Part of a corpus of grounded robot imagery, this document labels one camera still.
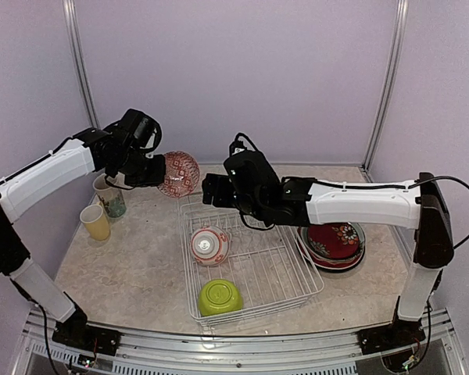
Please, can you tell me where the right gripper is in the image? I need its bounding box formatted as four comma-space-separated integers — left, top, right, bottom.
201, 172, 266, 221

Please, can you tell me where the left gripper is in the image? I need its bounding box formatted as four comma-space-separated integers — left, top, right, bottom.
109, 147, 166, 188

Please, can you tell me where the teal floral mug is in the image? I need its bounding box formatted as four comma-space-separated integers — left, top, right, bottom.
92, 174, 127, 219

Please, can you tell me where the blue white patterned bowl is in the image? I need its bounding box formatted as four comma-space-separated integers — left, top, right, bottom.
157, 151, 200, 198

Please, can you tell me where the white red patterned bowl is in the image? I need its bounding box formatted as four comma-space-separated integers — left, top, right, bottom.
190, 226, 230, 267

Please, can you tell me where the pale yellow cup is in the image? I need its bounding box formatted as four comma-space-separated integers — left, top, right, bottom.
80, 204, 111, 241

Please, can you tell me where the lime green bowl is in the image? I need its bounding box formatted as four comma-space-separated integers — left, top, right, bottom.
198, 279, 243, 316

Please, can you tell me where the red teal floral plate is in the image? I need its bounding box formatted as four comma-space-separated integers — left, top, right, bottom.
297, 227, 365, 269

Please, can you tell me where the teal red flower plate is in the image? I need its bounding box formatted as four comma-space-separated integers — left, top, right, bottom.
302, 223, 362, 258

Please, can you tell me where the pink polka dot plate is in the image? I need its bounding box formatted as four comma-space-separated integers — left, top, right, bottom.
297, 223, 365, 271

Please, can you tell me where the black rimmed beige plate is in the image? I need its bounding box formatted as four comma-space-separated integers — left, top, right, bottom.
319, 253, 365, 273

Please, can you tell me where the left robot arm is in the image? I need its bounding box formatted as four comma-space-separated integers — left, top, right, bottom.
0, 123, 165, 348

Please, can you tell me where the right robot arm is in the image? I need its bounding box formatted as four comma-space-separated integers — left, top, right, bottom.
202, 173, 458, 347

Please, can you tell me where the white wire dish rack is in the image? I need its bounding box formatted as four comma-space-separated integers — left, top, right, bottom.
178, 202, 324, 326

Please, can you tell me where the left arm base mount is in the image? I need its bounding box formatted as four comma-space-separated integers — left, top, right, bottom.
52, 325, 121, 356

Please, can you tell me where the left aluminium frame post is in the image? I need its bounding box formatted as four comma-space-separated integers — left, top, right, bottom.
63, 0, 100, 129

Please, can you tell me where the aluminium frame post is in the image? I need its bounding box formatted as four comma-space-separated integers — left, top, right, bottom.
362, 0, 409, 174
63, 0, 100, 129

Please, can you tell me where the front aluminium rail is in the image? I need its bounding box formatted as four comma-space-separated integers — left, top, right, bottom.
10, 309, 469, 374

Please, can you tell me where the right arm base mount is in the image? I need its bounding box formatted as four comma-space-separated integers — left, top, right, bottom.
356, 325, 426, 355

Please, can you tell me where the right aluminium frame post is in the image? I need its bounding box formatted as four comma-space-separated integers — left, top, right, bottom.
362, 0, 409, 174

